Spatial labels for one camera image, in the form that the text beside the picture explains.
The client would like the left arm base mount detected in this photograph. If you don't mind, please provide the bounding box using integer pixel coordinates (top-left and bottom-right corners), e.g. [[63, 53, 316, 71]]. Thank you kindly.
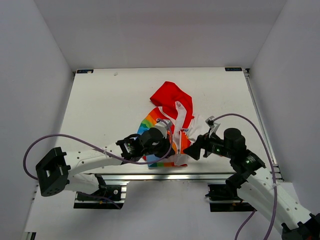
[[73, 174, 129, 210]]

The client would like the blue corner label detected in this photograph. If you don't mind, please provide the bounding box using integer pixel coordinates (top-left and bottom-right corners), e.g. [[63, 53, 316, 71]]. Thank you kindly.
[[224, 67, 243, 72], [76, 69, 94, 74]]

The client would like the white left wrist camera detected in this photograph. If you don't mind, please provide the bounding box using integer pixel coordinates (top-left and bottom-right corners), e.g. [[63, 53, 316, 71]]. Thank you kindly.
[[154, 118, 173, 139]]

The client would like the left blue corner label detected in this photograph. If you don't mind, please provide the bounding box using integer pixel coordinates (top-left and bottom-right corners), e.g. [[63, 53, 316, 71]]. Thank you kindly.
[[76, 69, 94, 74]]

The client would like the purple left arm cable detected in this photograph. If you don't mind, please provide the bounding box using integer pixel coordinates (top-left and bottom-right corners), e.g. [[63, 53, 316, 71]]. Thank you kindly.
[[23, 118, 174, 210]]

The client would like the aluminium rail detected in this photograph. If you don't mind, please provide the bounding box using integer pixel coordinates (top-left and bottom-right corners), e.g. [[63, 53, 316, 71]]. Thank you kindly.
[[243, 68, 279, 167], [99, 173, 233, 181]]

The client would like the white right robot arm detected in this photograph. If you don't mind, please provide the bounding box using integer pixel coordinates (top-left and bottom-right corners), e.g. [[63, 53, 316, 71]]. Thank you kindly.
[[183, 128, 320, 240]]

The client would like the rainbow red kids jacket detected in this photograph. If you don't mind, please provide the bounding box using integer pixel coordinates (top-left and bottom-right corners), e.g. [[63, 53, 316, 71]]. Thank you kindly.
[[137, 81, 208, 168]]

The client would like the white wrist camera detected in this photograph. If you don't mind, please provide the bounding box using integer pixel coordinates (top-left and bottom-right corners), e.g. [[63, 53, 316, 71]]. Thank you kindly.
[[154, 118, 173, 139], [205, 115, 221, 137]]

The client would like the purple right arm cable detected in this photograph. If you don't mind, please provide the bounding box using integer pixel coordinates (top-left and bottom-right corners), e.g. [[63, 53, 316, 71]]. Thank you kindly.
[[209, 113, 278, 240]]

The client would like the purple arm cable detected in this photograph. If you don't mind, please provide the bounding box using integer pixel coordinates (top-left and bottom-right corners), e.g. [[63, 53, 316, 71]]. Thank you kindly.
[[209, 113, 278, 240], [23, 118, 174, 210]]

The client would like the aluminium right side rail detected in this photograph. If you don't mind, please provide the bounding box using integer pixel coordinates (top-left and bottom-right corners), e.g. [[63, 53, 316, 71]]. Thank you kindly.
[[243, 68, 279, 167]]

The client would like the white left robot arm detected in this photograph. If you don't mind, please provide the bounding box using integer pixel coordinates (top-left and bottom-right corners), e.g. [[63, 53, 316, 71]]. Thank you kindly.
[[35, 126, 173, 200]]

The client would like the right blue corner label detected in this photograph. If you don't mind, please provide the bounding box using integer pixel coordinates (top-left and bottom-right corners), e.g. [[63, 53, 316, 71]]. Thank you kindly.
[[224, 67, 243, 72]]

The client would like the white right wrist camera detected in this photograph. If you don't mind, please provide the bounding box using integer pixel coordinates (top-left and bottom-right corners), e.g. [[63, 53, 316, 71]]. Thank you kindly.
[[205, 115, 221, 137]]

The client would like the aluminium front rail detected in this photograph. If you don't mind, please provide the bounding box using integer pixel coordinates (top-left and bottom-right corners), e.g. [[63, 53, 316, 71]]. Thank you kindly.
[[99, 173, 233, 181]]

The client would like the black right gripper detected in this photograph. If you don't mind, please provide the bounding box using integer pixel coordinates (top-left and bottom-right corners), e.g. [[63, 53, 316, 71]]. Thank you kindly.
[[182, 128, 234, 161]]

